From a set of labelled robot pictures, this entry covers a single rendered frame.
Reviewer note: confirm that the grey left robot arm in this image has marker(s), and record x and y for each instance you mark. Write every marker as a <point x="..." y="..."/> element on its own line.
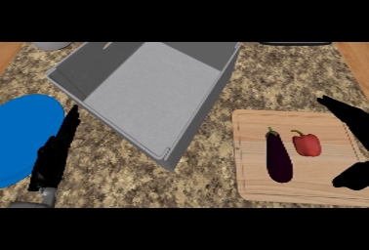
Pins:
<point x="40" y="199"/>

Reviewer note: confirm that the grey open box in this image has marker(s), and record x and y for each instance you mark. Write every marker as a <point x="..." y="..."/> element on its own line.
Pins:
<point x="153" y="94"/>

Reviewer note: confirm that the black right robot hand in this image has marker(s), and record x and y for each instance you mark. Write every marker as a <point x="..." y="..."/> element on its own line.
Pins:
<point x="353" y="117"/>

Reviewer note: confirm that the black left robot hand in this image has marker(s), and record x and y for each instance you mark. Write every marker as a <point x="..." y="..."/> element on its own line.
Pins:
<point x="52" y="156"/>

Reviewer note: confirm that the red bell pepper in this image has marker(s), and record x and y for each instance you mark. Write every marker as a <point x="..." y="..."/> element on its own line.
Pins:
<point x="307" y="144"/>

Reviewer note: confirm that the dark purple eggplant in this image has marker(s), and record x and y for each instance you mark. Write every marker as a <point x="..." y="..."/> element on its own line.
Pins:
<point x="279" y="159"/>

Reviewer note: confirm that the blue round plate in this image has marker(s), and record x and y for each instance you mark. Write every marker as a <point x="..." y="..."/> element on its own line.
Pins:
<point x="23" y="133"/>

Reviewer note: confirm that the pale wooden cutting board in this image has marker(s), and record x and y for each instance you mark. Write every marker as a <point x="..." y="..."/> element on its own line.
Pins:
<point x="307" y="188"/>

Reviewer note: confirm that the grey round object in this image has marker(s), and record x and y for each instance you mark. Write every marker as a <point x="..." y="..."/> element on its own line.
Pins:
<point x="50" y="45"/>

